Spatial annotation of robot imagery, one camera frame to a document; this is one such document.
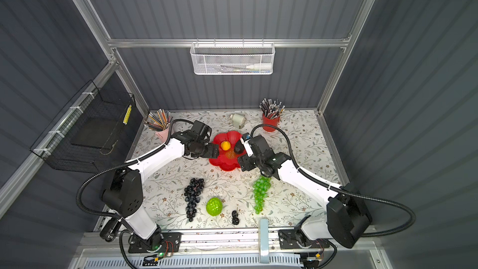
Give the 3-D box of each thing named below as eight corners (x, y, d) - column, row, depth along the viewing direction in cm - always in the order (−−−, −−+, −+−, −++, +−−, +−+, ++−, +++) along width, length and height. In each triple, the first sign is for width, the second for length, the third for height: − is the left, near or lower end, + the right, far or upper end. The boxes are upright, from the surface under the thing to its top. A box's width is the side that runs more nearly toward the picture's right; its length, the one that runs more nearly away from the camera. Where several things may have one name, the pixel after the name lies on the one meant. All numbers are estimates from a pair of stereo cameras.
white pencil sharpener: (230, 124, 116) (229, 115, 110) (234, 120, 119) (234, 111, 112) (239, 130, 113) (239, 122, 107) (244, 126, 115) (244, 117, 109)
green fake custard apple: (207, 216, 82) (205, 211, 76) (209, 202, 85) (207, 197, 80) (222, 216, 82) (220, 211, 76) (223, 202, 85) (221, 197, 80)
